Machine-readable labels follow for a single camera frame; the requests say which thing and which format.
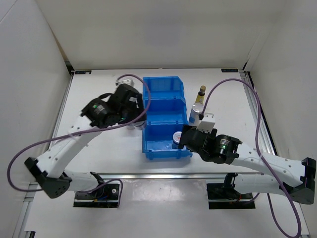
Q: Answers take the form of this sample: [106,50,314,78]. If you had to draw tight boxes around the blue three-compartment plastic bin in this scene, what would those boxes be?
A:
[142,76,193,160]

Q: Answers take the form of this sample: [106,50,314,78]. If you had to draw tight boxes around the silver-top shaker can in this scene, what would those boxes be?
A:
[188,103,204,126]
[126,120,146,130]

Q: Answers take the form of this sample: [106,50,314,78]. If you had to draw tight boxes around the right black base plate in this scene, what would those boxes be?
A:
[206,173,257,210]

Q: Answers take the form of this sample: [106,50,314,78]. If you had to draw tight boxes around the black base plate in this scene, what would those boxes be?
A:
[206,173,257,210]
[73,179,123,208]

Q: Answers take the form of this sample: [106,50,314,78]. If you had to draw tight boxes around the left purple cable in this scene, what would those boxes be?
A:
[6,73,151,191]

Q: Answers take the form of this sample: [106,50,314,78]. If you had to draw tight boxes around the front aluminium rail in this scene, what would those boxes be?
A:
[94,172,270,180]

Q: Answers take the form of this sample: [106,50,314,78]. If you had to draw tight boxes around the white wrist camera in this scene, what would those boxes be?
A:
[115,77,134,87]
[197,113,215,133]

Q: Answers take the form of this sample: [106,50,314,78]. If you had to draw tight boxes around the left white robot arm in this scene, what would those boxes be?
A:
[24,83,146,199]

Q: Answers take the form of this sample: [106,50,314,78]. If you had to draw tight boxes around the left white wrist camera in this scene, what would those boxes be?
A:
[115,77,134,87]

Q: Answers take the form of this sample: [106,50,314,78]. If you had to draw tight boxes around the yellow-label brown bottle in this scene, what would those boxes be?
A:
[195,85,206,104]

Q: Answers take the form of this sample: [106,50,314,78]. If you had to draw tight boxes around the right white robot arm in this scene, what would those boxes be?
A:
[179,125,317,205]

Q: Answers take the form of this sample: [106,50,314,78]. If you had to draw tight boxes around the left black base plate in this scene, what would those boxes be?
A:
[73,179,123,208]

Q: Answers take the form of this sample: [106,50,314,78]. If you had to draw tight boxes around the white-lid dark jar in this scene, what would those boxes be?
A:
[172,131,182,145]

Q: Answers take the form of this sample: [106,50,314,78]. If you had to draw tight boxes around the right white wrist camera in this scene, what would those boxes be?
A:
[197,113,215,133]

